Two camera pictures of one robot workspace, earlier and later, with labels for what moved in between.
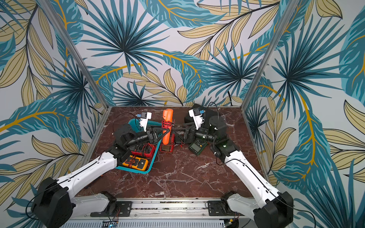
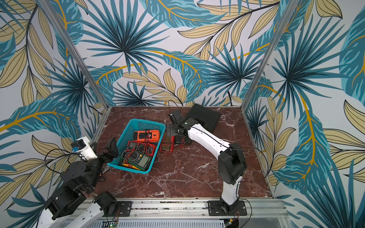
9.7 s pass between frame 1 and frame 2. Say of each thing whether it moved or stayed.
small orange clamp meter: moved
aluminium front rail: stayed
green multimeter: moved
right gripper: moved
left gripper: moved
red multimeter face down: stayed
